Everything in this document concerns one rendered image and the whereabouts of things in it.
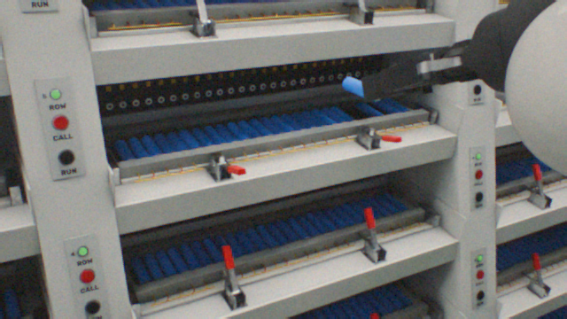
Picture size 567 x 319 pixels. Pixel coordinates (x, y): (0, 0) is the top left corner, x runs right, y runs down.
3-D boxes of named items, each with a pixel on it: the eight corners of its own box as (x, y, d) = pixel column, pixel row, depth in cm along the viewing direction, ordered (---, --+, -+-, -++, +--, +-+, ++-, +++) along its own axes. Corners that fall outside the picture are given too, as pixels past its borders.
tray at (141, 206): (452, 157, 101) (464, 109, 97) (116, 236, 74) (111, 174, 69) (384, 114, 116) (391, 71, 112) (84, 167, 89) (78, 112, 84)
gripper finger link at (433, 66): (493, 67, 51) (454, 73, 48) (450, 78, 56) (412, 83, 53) (489, 42, 51) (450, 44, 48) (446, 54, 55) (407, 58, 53)
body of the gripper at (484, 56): (560, -3, 49) (481, 25, 58) (491, 3, 46) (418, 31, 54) (573, 81, 50) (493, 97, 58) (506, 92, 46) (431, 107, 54)
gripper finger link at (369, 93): (406, 92, 63) (400, 93, 62) (369, 101, 69) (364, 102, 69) (401, 66, 63) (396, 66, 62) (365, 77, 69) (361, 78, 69)
